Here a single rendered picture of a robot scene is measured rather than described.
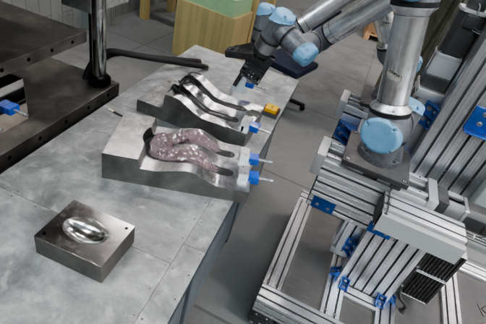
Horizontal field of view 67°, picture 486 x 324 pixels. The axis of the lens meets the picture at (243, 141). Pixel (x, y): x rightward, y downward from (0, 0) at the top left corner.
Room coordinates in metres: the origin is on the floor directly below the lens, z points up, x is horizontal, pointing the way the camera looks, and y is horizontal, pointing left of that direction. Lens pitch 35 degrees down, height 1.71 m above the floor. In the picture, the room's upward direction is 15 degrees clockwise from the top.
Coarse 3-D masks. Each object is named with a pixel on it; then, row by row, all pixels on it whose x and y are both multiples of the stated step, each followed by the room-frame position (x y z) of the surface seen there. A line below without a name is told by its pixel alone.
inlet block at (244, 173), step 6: (240, 168) 1.03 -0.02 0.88; (246, 168) 1.03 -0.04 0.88; (240, 174) 1.00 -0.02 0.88; (246, 174) 1.00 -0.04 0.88; (252, 174) 1.02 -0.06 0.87; (258, 174) 1.03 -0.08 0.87; (246, 180) 1.00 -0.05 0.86; (252, 180) 1.01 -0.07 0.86; (258, 180) 1.01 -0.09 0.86; (264, 180) 1.03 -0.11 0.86; (270, 180) 1.03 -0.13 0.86
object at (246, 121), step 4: (244, 116) 1.32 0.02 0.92; (248, 116) 1.33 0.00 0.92; (244, 120) 1.29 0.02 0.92; (248, 120) 1.30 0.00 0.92; (240, 124) 1.29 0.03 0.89; (244, 124) 1.29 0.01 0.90; (248, 124) 1.28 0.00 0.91; (252, 124) 1.30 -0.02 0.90; (256, 124) 1.30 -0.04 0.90; (260, 124) 1.31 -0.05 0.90; (248, 128) 1.29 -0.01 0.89; (252, 128) 1.28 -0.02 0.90; (256, 128) 1.28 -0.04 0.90; (260, 128) 1.30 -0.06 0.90; (256, 132) 1.28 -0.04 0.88; (268, 132) 1.29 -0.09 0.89
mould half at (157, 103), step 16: (144, 96) 1.36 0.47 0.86; (160, 96) 1.40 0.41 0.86; (176, 96) 1.31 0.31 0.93; (224, 96) 1.51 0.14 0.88; (144, 112) 1.32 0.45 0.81; (160, 112) 1.31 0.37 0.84; (176, 112) 1.29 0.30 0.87; (192, 112) 1.28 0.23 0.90; (224, 112) 1.36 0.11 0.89; (240, 112) 1.39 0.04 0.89; (208, 128) 1.27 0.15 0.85; (224, 128) 1.25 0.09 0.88; (240, 128) 1.27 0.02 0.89; (240, 144) 1.24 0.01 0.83
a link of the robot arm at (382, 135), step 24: (408, 0) 0.96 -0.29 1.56; (432, 0) 0.97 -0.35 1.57; (408, 24) 0.97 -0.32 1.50; (408, 48) 0.96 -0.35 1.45; (384, 72) 0.98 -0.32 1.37; (408, 72) 0.96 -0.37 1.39; (384, 96) 0.96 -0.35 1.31; (408, 96) 0.96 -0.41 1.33; (384, 120) 0.92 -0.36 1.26; (408, 120) 0.95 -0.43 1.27; (384, 144) 0.91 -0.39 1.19
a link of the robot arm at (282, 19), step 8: (280, 8) 1.19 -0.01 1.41; (272, 16) 1.18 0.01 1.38; (280, 16) 1.16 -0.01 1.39; (288, 16) 1.17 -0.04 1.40; (272, 24) 1.17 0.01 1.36; (280, 24) 1.16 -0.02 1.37; (288, 24) 1.16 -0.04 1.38; (264, 32) 1.18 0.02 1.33; (272, 32) 1.17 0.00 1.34; (280, 32) 1.15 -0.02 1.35; (264, 40) 1.18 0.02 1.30; (272, 40) 1.17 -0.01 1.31
